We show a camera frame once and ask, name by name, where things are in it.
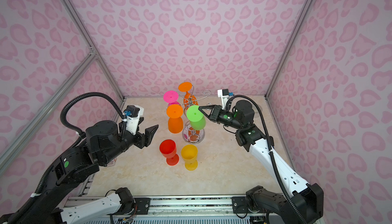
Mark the green plastic wine glass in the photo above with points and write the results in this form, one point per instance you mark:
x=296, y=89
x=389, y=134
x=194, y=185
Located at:
x=196, y=118

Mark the yellow plastic wine glass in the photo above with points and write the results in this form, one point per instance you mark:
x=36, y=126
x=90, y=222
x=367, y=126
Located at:
x=189, y=154

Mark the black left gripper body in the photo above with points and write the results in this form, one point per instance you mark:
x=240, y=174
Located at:
x=139, y=139

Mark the aluminium diagonal frame bar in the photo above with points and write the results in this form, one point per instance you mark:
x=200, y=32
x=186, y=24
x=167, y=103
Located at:
x=19, y=142

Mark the back orange plastic wine glass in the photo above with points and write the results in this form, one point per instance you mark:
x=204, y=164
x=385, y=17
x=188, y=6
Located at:
x=188, y=99

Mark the aluminium corner frame post right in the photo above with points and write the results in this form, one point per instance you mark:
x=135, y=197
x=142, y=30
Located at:
x=299, y=23

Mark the aluminium corner frame post left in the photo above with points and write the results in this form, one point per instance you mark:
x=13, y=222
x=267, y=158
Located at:
x=81, y=27

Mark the magenta plastic wine glass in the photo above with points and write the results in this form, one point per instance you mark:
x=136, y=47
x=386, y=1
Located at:
x=171, y=97

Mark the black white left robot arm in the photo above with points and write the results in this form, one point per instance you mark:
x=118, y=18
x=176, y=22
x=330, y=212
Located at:
x=95, y=147

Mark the chrome wire wine glass rack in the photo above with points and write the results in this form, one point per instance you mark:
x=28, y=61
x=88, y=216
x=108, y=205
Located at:
x=190, y=135

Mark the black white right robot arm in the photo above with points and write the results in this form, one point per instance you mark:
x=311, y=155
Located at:
x=272, y=169

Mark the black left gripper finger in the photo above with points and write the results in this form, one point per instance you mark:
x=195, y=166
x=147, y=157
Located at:
x=149, y=134
x=141, y=119

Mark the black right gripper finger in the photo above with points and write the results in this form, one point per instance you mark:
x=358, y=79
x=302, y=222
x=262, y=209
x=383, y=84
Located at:
x=208, y=115
x=208, y=107

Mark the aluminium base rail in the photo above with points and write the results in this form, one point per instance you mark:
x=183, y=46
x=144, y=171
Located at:
x=117, y=204

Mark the aluminium corner frame post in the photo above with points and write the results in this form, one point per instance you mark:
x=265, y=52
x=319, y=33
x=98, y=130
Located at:
x=81, y=27
x=299, y=23

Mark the orange plastic wine glass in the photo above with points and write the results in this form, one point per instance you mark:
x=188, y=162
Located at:
x=188, y=99
x=175, y=122

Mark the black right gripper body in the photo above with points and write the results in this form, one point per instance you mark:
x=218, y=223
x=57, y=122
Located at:
x=227, y=118

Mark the front orange plastic wine glass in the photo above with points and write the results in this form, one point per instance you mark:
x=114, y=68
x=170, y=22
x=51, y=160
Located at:
x=175, y=122

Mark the red plastic wine glass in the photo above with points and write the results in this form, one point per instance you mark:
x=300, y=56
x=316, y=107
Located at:
x=168, y=149

